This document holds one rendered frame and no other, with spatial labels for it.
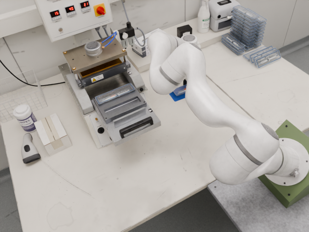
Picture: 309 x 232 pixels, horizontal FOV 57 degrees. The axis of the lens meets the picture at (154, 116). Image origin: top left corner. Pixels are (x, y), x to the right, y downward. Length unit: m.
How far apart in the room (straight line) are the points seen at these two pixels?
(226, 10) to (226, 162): 1.34
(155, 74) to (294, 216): 0.78
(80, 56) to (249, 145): 0.91
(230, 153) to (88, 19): 0.97
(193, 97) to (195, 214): 1.23
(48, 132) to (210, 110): 0.88
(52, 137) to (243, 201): 0.93
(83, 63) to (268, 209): 1.02
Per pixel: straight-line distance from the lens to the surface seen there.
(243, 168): 0.90
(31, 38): 1.87
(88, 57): 1.42
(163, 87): 1.05
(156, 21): 2.12
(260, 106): 1.64
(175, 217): 2.05
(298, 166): 1.24
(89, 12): 1.50
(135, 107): 1.27
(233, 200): 1.29
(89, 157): 1.45
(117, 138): 1.20
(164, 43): 1.12
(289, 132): 1.28
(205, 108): 0.94
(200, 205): 2.09
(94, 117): 1.40
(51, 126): 1.53
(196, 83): 0.97
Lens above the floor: 1.89
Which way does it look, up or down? 47 degrees down
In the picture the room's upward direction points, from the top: 7 degrees counter-clockwise
